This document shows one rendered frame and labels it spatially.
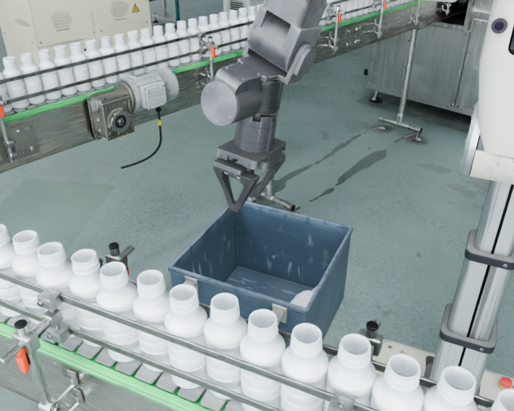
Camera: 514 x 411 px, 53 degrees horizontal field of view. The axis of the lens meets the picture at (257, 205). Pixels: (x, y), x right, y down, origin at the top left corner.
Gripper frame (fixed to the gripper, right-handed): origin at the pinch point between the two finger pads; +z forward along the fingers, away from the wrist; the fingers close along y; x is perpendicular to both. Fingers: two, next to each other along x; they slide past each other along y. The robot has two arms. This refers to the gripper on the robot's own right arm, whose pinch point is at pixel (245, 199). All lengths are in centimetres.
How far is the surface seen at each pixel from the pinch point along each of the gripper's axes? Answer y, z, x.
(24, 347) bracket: 27.8, 19.8, -17.5
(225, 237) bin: -35, 33, -20
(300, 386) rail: 18.5, 11.0, 20.2
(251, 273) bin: -42, 46, -14
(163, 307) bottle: 16.7, 11.7, -2.1
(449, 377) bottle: 12.6, 4.8, 35.4
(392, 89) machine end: -377, 70, -58
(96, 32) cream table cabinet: -266, 61, -283
